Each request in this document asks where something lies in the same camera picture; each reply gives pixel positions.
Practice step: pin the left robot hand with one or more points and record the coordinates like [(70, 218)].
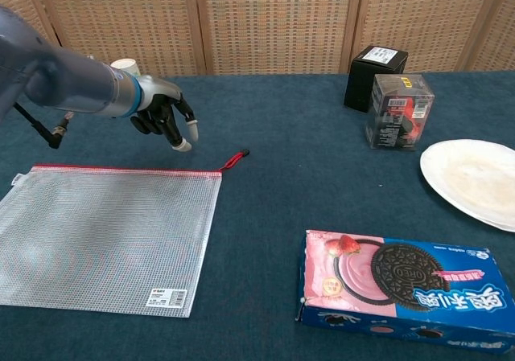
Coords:
[(155, 95)]

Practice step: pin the silver mesh zipper pouch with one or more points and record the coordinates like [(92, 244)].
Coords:
[(100, 236)]

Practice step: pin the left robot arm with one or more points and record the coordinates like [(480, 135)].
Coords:
[(72, 83)]

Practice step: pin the white paper cup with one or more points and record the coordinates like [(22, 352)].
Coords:
[(126, 65)]

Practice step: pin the woven bamboo folding screen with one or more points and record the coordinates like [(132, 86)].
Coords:
[(261, 23)]

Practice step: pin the blue felt table cloth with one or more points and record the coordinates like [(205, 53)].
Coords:
[(281, 184)]

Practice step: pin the black cardboard box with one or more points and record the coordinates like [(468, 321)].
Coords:
[(358, 83)]

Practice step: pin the clear plastic toy box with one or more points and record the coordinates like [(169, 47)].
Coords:
[(398, 116)]

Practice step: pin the Oreo cookie box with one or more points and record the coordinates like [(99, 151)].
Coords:
[(402, 272)]

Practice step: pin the white paper plate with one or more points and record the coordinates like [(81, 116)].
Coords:
[(470, 180)]

